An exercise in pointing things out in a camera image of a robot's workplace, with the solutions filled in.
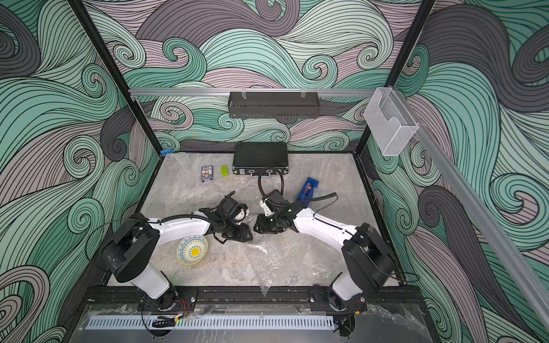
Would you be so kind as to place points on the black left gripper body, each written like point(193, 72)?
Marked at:
point(235, 232)

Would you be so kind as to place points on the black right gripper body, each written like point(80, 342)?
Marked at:
point(269, 224)

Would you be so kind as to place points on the clear bubble wrap sheet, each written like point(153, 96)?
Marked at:
point(287, 259)

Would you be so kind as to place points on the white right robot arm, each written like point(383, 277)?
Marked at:
point(369, 260)

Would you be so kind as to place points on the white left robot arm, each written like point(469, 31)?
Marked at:
point(128, 251)

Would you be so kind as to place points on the blue tape dispenser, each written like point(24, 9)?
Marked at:
point(307, 191)

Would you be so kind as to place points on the yellow centre patterned bowl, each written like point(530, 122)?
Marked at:
point(192, 250)

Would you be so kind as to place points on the green toy brick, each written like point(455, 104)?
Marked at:
point(224, 171)

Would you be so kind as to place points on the black hard case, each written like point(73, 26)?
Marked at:
point(250, 158)

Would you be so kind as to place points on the blue playing cards box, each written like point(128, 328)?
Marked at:
point(207, 174)

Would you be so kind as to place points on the blue toy brick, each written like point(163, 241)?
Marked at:
point(165, 152)

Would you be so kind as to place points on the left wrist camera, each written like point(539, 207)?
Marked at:
point(240, 213)

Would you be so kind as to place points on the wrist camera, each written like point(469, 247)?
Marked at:
point(240, 213)
point(266, 206)

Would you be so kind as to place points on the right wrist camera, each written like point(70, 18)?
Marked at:
point(266, 206)

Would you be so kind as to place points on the white slotted cable duct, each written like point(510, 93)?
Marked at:
point(216, 322)

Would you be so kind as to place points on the black wall shelf tray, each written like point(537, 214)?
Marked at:
point(273, 105)

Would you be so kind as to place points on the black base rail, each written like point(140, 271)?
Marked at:
point(190, 299)

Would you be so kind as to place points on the clear acrylic wall holder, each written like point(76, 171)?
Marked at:
point(390, 119)

